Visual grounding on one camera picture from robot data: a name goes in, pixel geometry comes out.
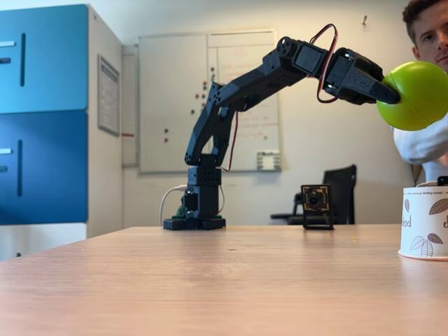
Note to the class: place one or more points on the small wall hook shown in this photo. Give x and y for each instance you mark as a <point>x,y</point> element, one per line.
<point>364,20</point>

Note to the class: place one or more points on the narrow grey wall board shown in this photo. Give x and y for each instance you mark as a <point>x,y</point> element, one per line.
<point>129,105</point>

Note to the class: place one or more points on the blue and grey locker cabinet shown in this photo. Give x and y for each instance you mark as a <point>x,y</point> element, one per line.
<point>45,59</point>

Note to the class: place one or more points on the framed notice sheet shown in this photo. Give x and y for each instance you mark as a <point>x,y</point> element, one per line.
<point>108,94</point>

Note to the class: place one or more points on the white leaf-print paper cup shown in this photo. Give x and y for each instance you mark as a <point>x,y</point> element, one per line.
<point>423,224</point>

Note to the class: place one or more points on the black office chair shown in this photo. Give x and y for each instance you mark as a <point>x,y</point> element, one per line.
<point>341,185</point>

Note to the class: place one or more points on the small webcam on black stand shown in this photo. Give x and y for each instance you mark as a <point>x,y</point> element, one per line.
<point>316,201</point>

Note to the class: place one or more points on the man in white shirt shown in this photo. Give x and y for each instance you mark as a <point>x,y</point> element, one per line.
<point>432,35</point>

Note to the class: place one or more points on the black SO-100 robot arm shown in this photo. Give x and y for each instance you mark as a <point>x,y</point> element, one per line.
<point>245,87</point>

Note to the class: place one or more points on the whiteboard marker holder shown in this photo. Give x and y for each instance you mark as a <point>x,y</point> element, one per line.
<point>269,161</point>

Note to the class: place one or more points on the green foam ball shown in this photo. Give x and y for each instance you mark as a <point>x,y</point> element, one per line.
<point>416,98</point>

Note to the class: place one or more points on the wall whiteboard with red writing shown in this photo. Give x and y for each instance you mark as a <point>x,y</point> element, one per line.
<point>168,87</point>

